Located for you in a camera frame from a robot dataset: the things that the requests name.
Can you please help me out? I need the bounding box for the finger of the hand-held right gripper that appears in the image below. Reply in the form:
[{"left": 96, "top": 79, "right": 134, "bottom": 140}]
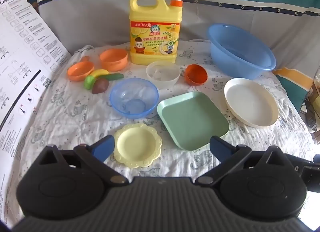
[{"left": 287, "top": 154, "right": 314, "bottom": 166}]

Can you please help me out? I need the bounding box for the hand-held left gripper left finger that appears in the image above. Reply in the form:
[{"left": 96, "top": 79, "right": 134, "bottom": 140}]
[{"left": 37, "top": 134, "right": 129, "bottom": 188}]

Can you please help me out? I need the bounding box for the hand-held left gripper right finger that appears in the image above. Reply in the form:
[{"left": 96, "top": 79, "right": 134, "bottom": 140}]
[{"left": 195, "top": 136, "right": 288, "bottom": 187}]

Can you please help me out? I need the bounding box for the yellow scalloped plate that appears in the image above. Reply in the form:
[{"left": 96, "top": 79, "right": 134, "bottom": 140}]
[{"left": 113, "top": 122, "right": 163, "bottom": 168}]

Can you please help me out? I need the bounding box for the green square plate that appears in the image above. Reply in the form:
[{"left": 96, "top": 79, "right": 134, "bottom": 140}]
[{"left": 157, "top": 91, "right": 230, "bottom": 151}]

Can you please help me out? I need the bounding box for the white round plate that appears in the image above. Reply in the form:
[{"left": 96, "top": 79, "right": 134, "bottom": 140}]
[{"left": 224, "top": 78, "right": 279, "bottom": 128}]

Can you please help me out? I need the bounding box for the blue transparent bowl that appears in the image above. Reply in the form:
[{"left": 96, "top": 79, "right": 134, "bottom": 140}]
[{"left": 109, "top": 78, "right": 159, "bottom": 119}]

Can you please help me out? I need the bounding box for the small dark orange bowl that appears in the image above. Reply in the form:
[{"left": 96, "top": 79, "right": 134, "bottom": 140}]
[{"left": 185, "top": 64, "right": 208, "bottom": 87}]

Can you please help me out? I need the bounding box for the clear plastic bowl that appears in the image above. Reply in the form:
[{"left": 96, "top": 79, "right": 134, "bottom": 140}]
[{"left": 146, "top": 61, "right": 181, "bottom": 90}]

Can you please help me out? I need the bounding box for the white cat print cloth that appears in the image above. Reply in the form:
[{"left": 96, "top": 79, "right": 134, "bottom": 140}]
[{"left": 15, "top": 40, "right": 316, "bottom": 197}]

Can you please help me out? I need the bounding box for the brown toy vegetable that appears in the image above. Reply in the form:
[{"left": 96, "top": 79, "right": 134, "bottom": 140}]
[{"left": 91, "top": 78, "right": 109, "bottom": 95}]

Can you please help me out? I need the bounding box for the green toy vegetable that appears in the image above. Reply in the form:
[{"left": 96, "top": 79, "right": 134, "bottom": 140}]
[{"left": 84, "top": 75, "right": 96, "bottom": 90}]

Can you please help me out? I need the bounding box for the toy cucumber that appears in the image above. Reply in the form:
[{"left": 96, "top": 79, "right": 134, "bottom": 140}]
[{"left": 104, "top": 73, "right": 125, "bottom": 81}]

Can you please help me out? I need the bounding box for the toy banana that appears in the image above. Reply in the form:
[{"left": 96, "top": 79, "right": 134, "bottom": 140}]
[{"left": 90, "top": 69, "right": 109, "bottom": 78}]

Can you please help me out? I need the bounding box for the light orange toy pan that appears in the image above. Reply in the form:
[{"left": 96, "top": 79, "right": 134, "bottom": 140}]
[{"left": 67, "top": 56, "right": 95, "bottom": 82}]

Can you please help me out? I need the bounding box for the teal yellow striped cloth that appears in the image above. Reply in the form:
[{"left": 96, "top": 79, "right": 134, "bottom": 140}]
[{"left": 272, "top": 67, "right": 313, "bottom": 103}]

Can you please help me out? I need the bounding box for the light orange toy pot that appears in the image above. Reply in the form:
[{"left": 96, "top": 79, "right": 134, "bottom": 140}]
[{"left": 99, "top": 49, "right": 128, "bottom": 72}]

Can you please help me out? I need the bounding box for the large blue plastic basin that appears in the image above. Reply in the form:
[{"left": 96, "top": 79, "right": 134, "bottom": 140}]
[{"left": 206, "top": 23, "right": 277, "bottom": 81}]

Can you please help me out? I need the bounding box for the white instruction sheet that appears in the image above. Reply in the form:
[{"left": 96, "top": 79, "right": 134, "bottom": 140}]
[{"left": 0, "top": 0, "right": 72, "bottom": 222}]

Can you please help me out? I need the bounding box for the yellow detergent pump bottle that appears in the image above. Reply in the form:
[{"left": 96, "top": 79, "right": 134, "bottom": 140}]
[{"left": 129, "top": 0, "right": 187, "bottom": 66}]

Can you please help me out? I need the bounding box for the grey teal star-trimmed cloth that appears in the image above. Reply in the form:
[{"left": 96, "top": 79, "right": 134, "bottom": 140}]
[{"left": 34, "top": 0, "right": 320, "bottom": 73}]

